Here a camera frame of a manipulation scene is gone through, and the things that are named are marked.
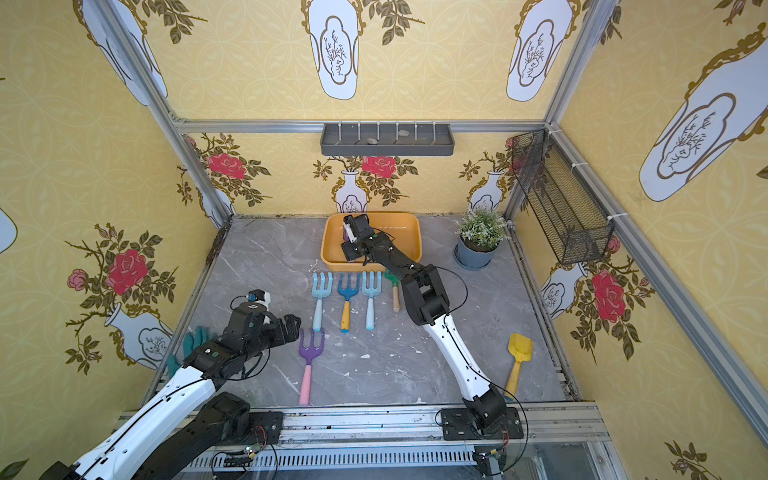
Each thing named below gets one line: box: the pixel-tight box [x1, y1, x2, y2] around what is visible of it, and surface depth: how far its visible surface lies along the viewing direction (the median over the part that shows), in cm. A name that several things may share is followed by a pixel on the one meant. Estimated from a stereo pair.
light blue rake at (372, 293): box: [362, 271, 382, 331], surface depth 100 cm
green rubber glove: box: [166, 326, 216, 378], surface depth 89 cm
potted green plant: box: [454, 207, 511, 270], surface depth 97 cm
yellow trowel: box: [504, 333, 533, 401], surface depth 86 cm
